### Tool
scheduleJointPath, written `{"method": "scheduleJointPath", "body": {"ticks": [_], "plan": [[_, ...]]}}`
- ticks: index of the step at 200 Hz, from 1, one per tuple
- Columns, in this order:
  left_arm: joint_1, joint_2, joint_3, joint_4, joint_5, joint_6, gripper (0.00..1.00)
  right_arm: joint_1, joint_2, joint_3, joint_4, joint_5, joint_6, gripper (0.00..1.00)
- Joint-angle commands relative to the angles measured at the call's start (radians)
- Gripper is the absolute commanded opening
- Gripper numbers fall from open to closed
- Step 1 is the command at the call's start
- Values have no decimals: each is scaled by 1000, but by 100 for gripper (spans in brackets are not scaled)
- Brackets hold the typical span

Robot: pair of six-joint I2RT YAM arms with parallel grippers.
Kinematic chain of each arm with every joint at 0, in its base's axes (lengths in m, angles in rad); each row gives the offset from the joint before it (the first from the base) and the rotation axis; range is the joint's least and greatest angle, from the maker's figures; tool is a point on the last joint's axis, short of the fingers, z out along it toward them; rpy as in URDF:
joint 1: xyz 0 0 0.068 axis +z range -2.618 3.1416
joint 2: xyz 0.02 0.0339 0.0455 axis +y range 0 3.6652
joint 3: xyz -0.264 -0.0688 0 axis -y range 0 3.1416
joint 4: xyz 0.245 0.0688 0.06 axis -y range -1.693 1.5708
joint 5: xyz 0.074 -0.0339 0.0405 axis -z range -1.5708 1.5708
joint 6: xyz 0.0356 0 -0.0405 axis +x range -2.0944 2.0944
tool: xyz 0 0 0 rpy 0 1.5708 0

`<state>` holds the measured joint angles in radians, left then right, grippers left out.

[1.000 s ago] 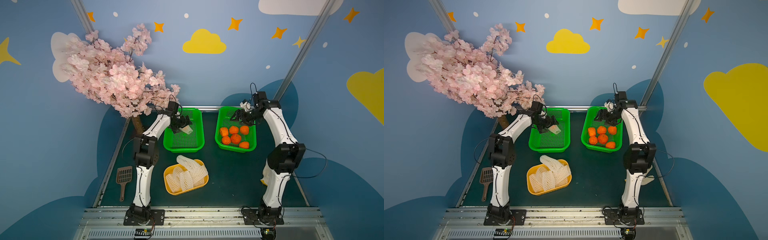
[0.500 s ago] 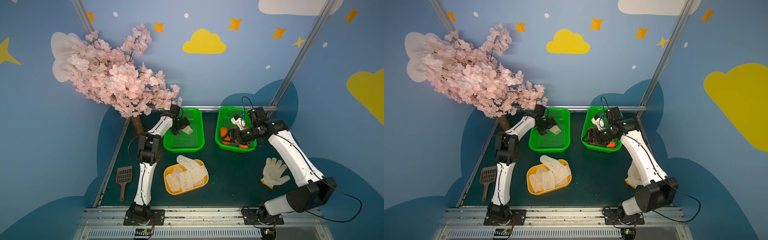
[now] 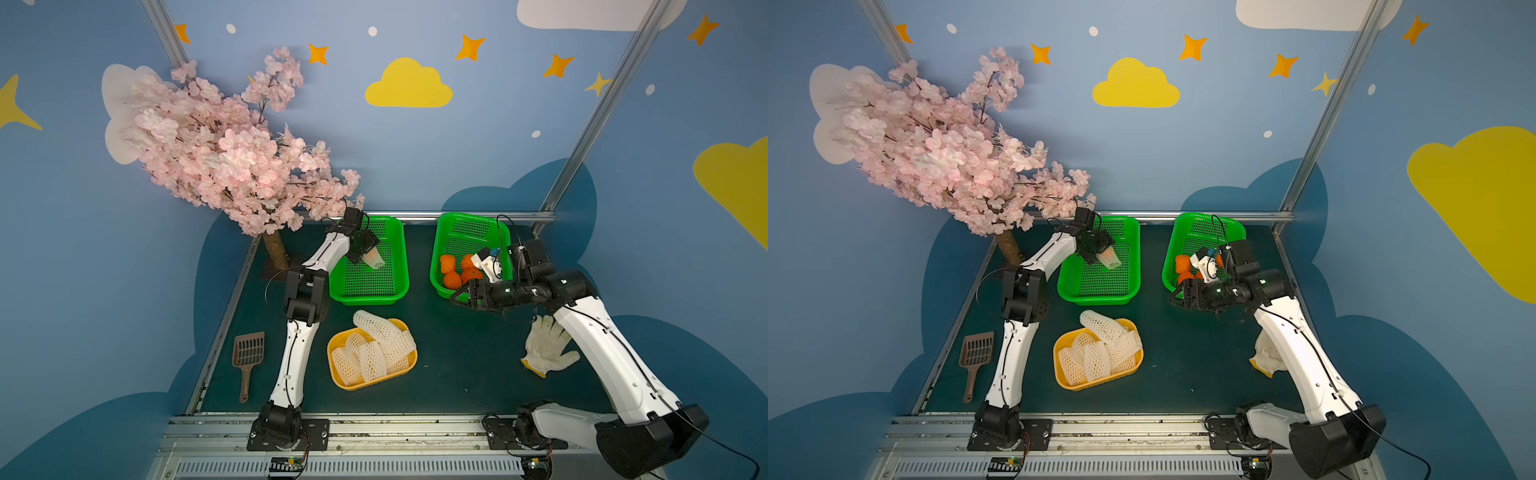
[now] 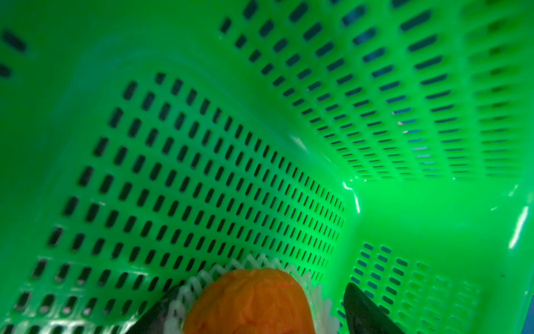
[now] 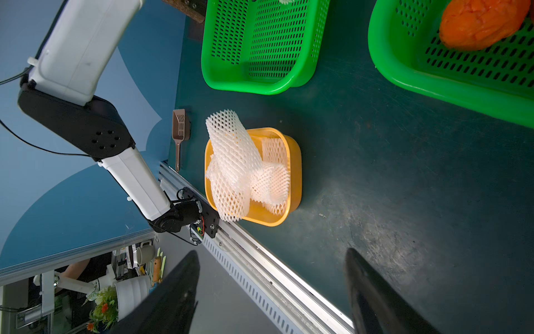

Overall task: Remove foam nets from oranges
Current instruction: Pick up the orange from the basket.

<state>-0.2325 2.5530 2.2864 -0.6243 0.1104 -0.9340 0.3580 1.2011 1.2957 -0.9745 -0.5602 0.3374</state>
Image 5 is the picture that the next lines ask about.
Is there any white foam net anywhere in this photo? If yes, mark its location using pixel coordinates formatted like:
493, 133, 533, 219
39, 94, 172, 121
251, 161, 291, 216
261, 138, 288, 166
206, 109, 261, 222

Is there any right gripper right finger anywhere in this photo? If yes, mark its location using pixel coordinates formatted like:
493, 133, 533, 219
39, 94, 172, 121
344, 248, 439, 333

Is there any left green plastic basket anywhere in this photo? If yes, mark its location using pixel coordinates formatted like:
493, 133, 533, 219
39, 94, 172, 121
201, 0, 330, 95

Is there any right green plastic basket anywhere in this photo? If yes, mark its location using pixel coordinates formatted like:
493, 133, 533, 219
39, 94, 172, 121
368, 1, 533, 127

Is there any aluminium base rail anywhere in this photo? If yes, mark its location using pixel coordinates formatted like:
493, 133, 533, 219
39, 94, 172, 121
159, 161, 354, 333

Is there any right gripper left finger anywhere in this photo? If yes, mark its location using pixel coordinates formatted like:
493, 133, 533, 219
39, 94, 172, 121
110, 250, 200, 334

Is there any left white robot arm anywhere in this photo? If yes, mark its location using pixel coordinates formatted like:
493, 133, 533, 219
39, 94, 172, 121
18, 1, 203, 233

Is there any yellow plastic tray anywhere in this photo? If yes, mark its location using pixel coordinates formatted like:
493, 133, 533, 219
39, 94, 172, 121
204, 128, 303, 227

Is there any green plastic basket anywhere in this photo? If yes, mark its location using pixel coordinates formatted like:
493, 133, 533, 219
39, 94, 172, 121
201, 0, 330, 95
368, 1, 533, 127

